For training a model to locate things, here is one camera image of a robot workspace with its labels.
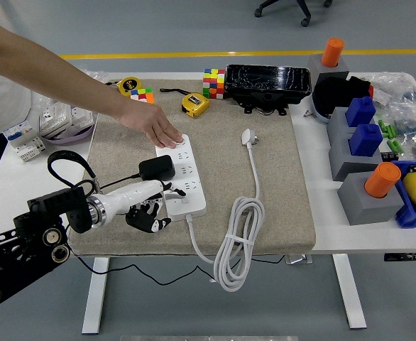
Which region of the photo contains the black plug adapter with cord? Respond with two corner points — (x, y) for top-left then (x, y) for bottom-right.
(67, 154), (218, 287)

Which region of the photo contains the white-edged rubik's cube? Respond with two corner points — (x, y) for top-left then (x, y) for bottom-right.
(129, 87), (155, 104)

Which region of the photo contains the grey block with hole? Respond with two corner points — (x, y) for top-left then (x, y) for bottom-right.
(336, 172), (405, 227)
(306, 53), (351, 94)

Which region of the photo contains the orange cylinder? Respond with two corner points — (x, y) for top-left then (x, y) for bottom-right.
(363, 162), (402, 199)
(320, 38), (345, 68)

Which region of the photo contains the black device cracked screen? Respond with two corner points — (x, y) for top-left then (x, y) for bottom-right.
(224, 63), (312, 117)

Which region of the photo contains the black office chair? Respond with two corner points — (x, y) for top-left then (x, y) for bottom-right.
(253, 0), (334, 28)

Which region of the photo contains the yellow tape measure round label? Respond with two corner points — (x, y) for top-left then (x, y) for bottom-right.
(117, 77), (142, 97)

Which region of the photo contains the beige fabric mat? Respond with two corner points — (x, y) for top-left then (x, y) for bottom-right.
(67, 78), (317, 257)

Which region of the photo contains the silver metal bracket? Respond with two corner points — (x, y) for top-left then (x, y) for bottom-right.
(285, 254), (314, 266)

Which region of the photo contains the clear bag of blue parts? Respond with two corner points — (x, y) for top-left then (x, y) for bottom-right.
(388, 102), (416, 143)

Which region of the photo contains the grey base block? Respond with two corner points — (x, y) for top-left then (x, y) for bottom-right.
(327, 131), (392, 183)
(327, 106), (376, 139)

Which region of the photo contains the black strip under table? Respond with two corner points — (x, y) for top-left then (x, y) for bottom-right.
(383, 252), (416, 263)

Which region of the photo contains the white wall socket panel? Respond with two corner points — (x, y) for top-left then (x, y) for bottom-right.
(70, 106), (95, 127)

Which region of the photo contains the black cloth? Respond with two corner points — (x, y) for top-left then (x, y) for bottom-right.
(312, 76), (374, 118)

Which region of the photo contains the clear bag of metal nuts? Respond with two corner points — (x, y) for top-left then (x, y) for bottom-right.
(30, 70), (108, 109)

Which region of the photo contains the white power strip with cord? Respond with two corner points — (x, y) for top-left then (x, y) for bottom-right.
(154, 128), (266, 293)

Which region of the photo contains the clear bag of small parts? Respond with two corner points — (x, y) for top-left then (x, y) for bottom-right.
(367, 70), (416, 107)

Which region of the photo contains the white circuit breaker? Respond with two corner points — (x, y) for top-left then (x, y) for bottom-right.
(2, 120), (48, 163)

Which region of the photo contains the blue plastic bin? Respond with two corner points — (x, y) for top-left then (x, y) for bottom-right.
(390, 159), (416, 229)

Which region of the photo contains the person's torso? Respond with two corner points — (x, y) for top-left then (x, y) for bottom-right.
(0, 67), (33, 178)

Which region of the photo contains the white table leg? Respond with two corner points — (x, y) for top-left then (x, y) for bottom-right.
(332, 254), (368, 330)
(82, 257), (110, 335)

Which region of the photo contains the person's hand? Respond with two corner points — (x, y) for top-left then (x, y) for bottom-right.
(115, 102), (185, 149)

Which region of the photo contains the stickerless rubik's cube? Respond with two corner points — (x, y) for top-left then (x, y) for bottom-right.
(202, 67), (226, 100)

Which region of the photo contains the white wall socket box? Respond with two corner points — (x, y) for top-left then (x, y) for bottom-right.
(38, 102), (72, 138)

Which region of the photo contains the yellow tape measure thin strap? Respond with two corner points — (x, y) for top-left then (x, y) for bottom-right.
(159, 87), (211, 120)

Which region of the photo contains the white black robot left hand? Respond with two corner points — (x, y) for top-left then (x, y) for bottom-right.
(99, 179), (187, 234)

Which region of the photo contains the blue block with knob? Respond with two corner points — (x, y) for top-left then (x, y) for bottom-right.
(348, 123), (383, 158)
(345, 95), (377, 128)

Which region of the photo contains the white blue bowl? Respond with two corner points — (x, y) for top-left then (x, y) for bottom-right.
(310, 90), (334, 125)

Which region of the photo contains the purple tape roll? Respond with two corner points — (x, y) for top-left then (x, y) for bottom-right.
(46, 106), (96, 146)

